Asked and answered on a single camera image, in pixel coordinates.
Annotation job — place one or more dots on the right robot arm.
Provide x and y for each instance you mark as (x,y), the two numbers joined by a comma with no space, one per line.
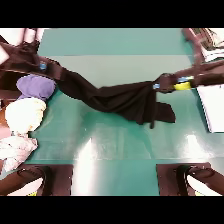
(210,71)

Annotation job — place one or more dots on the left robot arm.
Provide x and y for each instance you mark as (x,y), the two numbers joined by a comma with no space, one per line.
(20,59)

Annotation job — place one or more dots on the purple garment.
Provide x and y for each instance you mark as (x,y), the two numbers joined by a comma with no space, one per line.
(35,86)

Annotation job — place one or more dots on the cream garment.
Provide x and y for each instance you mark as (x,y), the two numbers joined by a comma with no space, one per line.
(24,114)

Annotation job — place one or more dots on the pale pink garment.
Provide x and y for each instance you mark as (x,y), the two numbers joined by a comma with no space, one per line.
(16,149)

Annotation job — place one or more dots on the black and white garment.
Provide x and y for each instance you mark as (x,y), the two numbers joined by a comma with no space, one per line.
(213,42)

